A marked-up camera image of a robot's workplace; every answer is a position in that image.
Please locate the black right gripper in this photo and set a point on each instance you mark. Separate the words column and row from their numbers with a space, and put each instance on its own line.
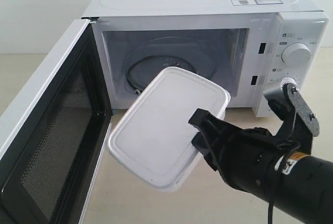
column 241, row 156

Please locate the white plastic lidded container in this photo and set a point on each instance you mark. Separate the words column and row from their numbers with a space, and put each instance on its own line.
column 153, row 138

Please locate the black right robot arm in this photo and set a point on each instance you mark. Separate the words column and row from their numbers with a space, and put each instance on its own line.
column 301, row 188

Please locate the white microwave oven body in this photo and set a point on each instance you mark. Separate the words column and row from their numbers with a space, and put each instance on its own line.
column 245, row 41

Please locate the white microwave door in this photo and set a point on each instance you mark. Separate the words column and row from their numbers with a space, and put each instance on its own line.
column 53, row 133

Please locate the lower white timer knob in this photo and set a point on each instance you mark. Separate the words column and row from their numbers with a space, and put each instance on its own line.
column 282, row 81

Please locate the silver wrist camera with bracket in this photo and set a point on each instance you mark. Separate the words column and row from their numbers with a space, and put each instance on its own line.
column 300, row 124

